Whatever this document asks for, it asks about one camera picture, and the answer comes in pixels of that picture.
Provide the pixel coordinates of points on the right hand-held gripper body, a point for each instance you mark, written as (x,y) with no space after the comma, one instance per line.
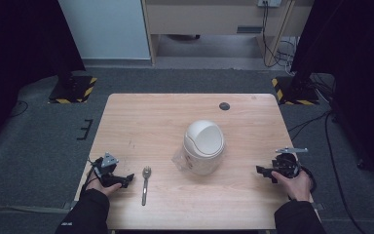
(287,163)

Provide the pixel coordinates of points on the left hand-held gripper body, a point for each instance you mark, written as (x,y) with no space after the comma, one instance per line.
(106,167)

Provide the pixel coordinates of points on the metal spoon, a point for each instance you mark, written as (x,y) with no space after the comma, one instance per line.
(145,184)

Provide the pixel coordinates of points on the white swing-lid trash bin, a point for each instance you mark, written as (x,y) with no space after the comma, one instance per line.
(203,147)

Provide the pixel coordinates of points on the person's left hand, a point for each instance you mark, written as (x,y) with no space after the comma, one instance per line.
(101,187)

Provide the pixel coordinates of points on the person's right hand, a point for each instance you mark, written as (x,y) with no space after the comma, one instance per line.
(294,185)

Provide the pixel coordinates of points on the clear plastic bin liner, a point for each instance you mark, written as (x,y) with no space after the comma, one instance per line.
(182,160)

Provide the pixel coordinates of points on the black stand base hazard stripes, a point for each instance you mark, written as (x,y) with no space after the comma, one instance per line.
(73,89)
(294,91)

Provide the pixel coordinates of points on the grey table grommet cap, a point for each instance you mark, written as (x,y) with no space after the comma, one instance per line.
(224,106)

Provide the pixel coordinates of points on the black curtain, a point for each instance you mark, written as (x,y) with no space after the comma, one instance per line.
(350,74)
(19,58)

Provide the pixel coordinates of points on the wall power outlet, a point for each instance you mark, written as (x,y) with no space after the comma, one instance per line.
(269,3)

